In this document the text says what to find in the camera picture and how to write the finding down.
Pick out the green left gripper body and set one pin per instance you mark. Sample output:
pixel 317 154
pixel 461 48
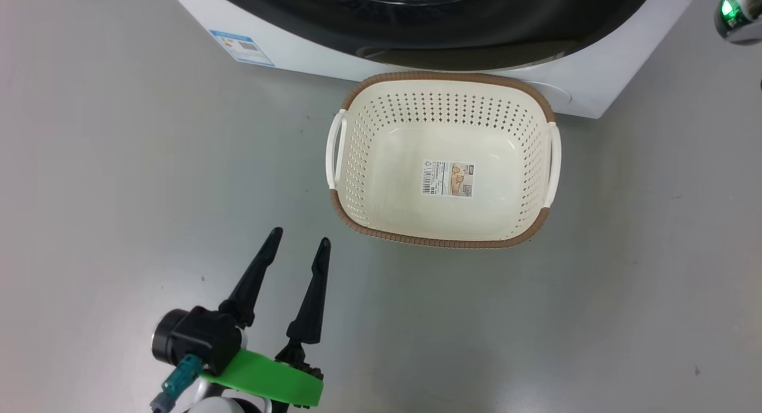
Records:
pixel 268 380

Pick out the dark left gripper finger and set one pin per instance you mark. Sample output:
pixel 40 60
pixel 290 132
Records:
pixel 312 306
pixel 250 288

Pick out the black round glass door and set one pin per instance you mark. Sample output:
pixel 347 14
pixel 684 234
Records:
pixel 452 26

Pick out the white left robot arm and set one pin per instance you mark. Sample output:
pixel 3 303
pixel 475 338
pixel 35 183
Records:
pixel 229 406

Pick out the cream basket brown rim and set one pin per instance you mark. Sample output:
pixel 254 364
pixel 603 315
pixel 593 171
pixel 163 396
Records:
pixel 393 163

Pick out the basket product label sticker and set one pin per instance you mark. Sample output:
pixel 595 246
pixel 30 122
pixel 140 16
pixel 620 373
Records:
pixel 447 178

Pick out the white front-load washing machine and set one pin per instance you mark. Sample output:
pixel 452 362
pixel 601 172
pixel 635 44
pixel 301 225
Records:
pixel 601 62

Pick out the blue energy label sticker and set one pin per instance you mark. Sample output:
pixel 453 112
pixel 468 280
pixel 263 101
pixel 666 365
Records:
pixel 241 47

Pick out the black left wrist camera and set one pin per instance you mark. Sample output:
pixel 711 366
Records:
pixel 202 338

